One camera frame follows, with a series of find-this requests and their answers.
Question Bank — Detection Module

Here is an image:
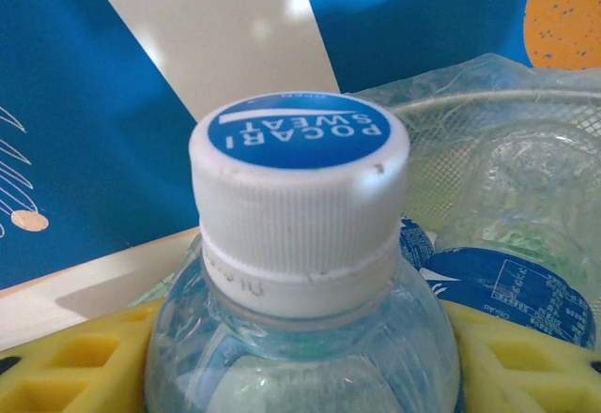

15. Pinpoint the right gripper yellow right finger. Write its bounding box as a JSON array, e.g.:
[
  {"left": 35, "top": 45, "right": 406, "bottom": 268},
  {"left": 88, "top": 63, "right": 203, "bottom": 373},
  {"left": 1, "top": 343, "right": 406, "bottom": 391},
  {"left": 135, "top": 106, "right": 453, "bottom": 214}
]
[{"left": 443, "top": 299, "right": 601, "bottom": 413}]

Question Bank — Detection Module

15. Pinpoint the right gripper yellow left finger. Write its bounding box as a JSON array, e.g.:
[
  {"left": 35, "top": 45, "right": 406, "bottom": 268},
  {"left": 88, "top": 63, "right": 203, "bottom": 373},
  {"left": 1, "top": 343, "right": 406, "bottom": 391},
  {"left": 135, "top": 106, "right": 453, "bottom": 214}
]
[{"left": 0, "top": 298, "right": 165, "bottom": 413}]

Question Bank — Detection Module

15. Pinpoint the blue label bottle white cap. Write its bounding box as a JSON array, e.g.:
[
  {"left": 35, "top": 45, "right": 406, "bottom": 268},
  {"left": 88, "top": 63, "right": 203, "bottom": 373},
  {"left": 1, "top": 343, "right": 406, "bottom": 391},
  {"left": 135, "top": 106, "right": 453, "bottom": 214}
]
[{"left": 420, "top": 246, "right": 595, "bottom": 353}]

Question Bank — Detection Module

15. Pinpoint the crushed clear plastic bottle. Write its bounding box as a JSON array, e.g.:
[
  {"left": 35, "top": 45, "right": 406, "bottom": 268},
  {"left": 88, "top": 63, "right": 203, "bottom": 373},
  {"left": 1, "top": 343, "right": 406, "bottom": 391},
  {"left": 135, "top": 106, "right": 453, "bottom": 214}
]
[{"left": 434, "top": 126, "right": 601, "bottom": 264}]

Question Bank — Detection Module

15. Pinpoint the Pocari bottle white cap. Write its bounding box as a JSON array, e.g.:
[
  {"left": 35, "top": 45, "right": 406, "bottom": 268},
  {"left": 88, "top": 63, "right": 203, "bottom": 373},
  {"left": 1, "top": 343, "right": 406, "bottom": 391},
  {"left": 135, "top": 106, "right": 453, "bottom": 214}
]
[{"left": 143, "top": 91, "right": 466, "bottom": 413}]

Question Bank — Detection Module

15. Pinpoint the round mesh waste bin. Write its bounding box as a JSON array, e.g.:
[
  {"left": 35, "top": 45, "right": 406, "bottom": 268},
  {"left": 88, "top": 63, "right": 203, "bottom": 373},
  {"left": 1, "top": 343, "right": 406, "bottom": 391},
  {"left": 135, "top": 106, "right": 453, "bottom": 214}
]
[{"left": 389, "top": 88, "right": 601, "bottom": 212}]

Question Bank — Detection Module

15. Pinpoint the white mesh basket with liner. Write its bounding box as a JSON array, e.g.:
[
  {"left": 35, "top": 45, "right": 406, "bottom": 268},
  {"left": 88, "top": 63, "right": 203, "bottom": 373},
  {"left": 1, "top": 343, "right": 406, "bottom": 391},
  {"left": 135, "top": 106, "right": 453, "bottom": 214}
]
[{"left": 126, "top": 51, "right": 601, "bottom": 311}]

